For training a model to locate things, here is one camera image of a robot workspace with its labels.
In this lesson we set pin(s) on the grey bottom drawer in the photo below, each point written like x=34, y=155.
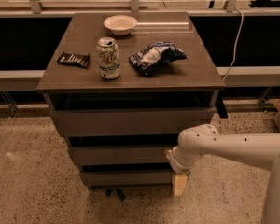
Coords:
x=127, y=178

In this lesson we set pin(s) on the black candy bar wrapper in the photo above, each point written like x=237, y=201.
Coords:
x=78, y=60

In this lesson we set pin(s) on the crumpled blue chip bag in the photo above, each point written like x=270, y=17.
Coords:
x=150, y=59

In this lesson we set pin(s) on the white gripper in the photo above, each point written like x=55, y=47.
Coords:
x=178, y=165

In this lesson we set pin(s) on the grey top drawer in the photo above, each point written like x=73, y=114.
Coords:
x=129, y=121

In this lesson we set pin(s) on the green white soda can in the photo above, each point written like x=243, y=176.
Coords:
x=108, y=53

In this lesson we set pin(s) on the grey three-drawer cabinet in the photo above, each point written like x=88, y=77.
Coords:
x=190, y=83

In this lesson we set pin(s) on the grey drawer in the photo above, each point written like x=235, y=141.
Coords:
x=112, y=155
x=127, y=178
x=129, y=121

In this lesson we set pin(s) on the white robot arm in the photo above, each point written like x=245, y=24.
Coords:
x=258, y=150

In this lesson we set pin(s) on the white ceramic bowl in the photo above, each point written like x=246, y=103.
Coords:
x=120, y=24

